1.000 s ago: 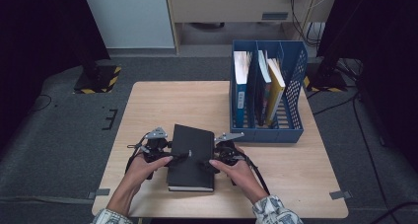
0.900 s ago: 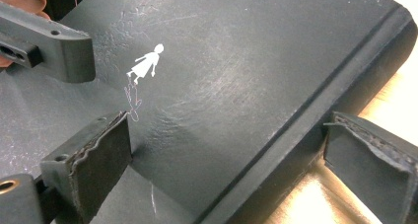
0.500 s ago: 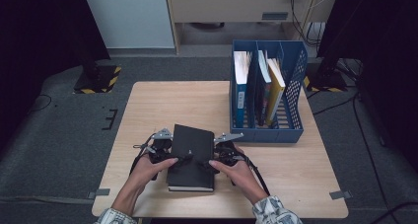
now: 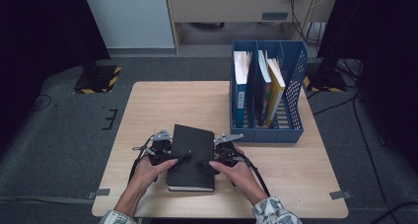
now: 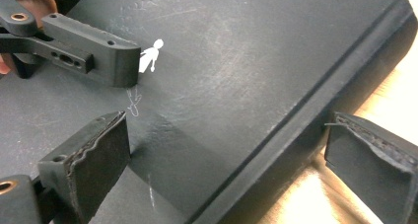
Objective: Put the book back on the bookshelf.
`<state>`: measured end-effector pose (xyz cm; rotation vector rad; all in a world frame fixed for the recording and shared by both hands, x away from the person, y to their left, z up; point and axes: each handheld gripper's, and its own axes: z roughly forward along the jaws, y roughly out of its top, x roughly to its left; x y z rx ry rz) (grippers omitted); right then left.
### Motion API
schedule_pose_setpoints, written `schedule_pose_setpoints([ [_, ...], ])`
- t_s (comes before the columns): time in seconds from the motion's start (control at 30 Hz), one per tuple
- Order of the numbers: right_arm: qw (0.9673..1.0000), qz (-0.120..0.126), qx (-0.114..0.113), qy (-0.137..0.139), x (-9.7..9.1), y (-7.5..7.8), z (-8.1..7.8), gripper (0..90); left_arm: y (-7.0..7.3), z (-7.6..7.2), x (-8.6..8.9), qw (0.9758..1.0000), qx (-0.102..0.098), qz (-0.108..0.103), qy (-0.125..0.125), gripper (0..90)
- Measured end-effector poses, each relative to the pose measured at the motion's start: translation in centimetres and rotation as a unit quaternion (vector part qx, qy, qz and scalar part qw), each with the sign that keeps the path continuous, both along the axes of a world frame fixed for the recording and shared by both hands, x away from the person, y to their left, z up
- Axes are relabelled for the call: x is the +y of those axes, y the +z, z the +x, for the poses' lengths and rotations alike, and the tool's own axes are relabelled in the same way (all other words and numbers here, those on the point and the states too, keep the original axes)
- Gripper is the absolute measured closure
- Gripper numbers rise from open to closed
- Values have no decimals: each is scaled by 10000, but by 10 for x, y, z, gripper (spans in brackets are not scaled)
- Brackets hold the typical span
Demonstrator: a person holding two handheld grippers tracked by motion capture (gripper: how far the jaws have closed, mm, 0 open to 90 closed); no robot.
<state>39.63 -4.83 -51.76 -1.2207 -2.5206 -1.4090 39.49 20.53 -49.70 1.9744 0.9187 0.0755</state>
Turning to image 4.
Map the grey tape strip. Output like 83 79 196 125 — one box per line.
87 187 111 200
329 189 353 200

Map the hand-held gripper cable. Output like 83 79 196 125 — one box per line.
241 156 271 198
127 136 155 186

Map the black curtain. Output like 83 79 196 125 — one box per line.
0 0 111 153
316 0 418 173

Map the right hand-held gripper cable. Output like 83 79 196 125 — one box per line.
241 156 271 198

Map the grey cabinet label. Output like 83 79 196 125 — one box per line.
261 11 290 21

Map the left hand-held gripper cable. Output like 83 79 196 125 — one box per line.
127 136 155 186

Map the yellow paperback book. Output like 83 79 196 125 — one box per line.
265 57 286 126

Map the illustrated blue paperback book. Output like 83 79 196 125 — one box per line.
255 49 272 126

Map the blue plastic file rack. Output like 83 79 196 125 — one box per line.
229 39 309 144

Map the person's right hand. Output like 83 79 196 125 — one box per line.
209 159 264 205

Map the thin black floor cable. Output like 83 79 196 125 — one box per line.
31 94 53 112

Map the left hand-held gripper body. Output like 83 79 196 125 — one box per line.
132 129 173 166

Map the person's left hand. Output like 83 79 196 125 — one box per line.
129 158 179 198

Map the black stand with striped base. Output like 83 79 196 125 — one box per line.
72 36 122 95
304 52 359 94

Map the beige wooden cabinet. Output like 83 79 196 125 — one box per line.
164 0 339 54

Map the long black floor cable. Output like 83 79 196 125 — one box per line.
312 94 395 205

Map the black hardcover book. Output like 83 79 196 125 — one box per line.
166 123 216 192

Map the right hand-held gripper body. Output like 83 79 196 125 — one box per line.
213 133 245 168

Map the white panel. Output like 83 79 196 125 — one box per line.
81 0 175 49

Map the thick black floor cable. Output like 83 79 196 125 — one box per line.
371 201 418 224

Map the bundle of black cables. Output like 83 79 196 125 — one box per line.
289 0 326 49

